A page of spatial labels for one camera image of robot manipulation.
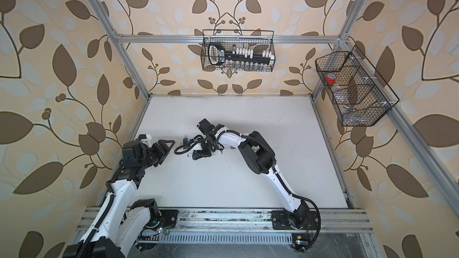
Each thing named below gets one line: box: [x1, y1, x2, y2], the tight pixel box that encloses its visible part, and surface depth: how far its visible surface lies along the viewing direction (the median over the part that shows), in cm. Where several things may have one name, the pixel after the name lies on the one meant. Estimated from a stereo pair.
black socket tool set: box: [207, 42, 275, 66], surface depth 84 cm
